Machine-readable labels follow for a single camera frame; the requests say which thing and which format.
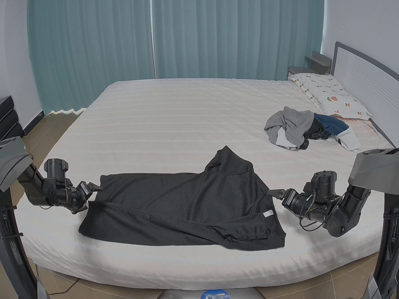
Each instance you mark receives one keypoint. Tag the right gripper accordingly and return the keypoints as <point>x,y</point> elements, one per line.
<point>297,202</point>

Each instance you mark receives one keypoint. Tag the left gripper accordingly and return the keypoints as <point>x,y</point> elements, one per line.
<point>79,196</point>

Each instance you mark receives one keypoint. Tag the black T-shirt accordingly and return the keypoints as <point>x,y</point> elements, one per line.
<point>187,204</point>

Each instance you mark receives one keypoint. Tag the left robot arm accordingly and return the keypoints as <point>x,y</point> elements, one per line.
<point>12,157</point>

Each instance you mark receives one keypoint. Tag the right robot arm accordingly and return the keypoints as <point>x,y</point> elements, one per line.
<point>374,160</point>

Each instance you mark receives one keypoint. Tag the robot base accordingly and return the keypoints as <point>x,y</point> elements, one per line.
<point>180,294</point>

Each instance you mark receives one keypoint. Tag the pile of clothes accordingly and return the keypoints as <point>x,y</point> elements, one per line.
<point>290,121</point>

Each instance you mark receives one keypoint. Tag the bed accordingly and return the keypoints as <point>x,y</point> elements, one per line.
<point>187,111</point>

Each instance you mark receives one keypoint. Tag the black dressing table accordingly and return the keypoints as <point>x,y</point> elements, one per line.
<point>9,117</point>

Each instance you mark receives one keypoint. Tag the white printed pillow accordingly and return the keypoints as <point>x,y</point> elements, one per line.
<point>330,93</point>

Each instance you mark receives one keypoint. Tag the grey bedside table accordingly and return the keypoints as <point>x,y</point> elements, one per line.
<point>321,59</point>

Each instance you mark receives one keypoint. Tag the blue-green curtain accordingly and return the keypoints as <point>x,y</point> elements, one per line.
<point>93,42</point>
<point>233,26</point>

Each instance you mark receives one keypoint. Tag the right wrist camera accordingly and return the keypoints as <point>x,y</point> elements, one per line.
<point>308,189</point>

